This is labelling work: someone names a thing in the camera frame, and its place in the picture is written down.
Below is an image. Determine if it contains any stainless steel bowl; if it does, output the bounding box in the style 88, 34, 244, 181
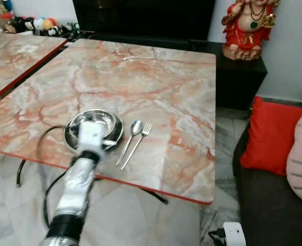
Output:
63, 109, 125, 152

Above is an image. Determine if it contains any red cushion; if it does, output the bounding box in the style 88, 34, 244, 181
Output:
240, 96, 302, 176

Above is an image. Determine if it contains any dark brown sofa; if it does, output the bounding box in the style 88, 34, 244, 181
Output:
232, 123, 302, 246

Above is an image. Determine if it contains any red laughing Buddha statue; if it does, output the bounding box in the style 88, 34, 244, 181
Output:
222, 0, 281, 61

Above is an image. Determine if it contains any white power adapter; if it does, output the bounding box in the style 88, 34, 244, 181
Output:
223, 222, 247, 246

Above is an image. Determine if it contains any stainless steel fork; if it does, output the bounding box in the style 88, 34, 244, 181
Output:
120, 123, 153, 171

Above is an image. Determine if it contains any black table leg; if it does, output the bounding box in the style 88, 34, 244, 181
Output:
141, 189, 168, 205

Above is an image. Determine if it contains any stainless steel spoon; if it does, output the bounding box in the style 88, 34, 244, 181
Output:
115, 120, 143, 166

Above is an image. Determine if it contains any black television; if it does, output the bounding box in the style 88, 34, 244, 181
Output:
72, 0, 217, 42

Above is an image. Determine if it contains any black and white plush toy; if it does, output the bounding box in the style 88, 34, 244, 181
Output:
49, 22, 80, 37

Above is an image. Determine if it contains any yellow and orange plush toy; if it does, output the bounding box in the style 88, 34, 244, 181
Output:
43, 18, 58, 32

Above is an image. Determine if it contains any white and blue plush toy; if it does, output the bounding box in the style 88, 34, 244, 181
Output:
33, 17, 46, 32

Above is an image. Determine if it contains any colourful toy figure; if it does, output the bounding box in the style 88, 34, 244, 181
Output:
0, 0, 14, 22

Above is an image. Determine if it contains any black power plug cable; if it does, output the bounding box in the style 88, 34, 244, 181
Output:
208, 228, 226, 246

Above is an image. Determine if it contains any thin white cable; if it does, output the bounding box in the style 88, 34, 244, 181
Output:
123, 48, 160, 61

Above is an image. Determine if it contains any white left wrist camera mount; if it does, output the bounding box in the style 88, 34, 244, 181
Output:
77, 121, 108, 154

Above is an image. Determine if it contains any black looping robot cable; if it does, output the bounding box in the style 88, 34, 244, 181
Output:
16, 125, 67, 188

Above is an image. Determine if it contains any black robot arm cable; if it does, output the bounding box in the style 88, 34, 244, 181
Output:
42, 167, 72, 229

